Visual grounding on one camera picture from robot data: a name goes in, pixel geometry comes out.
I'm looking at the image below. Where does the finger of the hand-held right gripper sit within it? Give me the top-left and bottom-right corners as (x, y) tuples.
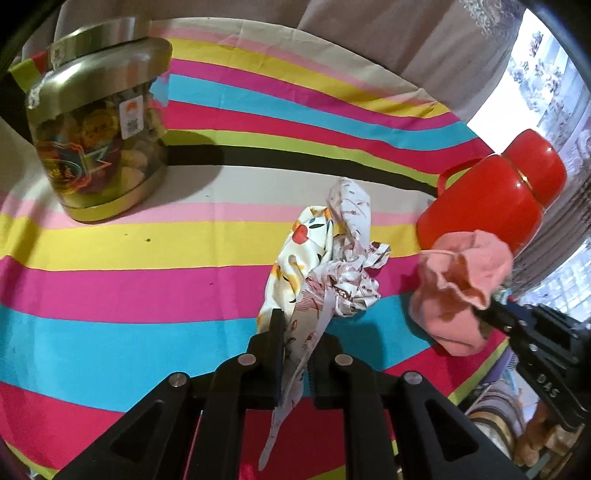
(472, 302), (520, 341)
(496, 286), (539, 320)

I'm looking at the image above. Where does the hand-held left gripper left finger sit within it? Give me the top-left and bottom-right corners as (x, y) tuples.
(55, 308), (287, 480)

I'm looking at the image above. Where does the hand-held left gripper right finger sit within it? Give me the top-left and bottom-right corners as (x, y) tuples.
(307, 335), (527, 480)

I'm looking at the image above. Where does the pink sock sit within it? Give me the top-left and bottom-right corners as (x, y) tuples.
(409, 229), (514, 357)

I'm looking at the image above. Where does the pink white floral cloth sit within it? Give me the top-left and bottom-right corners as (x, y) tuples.
(257, 178), (392, 469)

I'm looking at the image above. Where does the person's right hand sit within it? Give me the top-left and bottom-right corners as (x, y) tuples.
(512, 401), (585, 467)

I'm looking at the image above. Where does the beige striped fleece blanket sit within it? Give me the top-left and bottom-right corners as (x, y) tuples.
(464, 351), (527, 444)

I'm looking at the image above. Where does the white fruit print cloth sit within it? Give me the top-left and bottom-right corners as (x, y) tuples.
(256, 205), (335, 333)

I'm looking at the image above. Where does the red thermos jug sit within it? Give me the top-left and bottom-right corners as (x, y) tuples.
(416, 129), (568, 259)

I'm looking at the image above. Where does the colourful striped tablecloth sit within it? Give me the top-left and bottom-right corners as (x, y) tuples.
(0, 17), (511, 480)

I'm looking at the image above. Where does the white lace curtain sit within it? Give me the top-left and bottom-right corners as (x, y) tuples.
(462, 0), (591, 301)

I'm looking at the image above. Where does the glass jar with gold lid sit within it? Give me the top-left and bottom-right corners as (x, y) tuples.
(25, 25), (174, 223)

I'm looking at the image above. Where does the beige curtain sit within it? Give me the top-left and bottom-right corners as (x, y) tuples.
(55, 0), (527, 123)

